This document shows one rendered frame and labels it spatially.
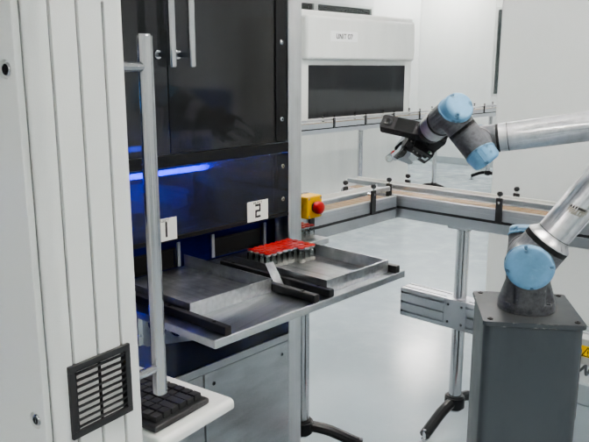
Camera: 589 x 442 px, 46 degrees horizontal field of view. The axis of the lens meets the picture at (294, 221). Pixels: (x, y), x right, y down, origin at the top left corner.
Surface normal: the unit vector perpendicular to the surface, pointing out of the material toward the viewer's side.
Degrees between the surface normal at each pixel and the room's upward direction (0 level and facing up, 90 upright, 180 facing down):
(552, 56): 90
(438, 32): 90
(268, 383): 90
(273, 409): 90
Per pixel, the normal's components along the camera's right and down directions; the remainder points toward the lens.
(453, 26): -0.68, 0.16
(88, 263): 0.82, 0.12
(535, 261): -0.40, 0.30
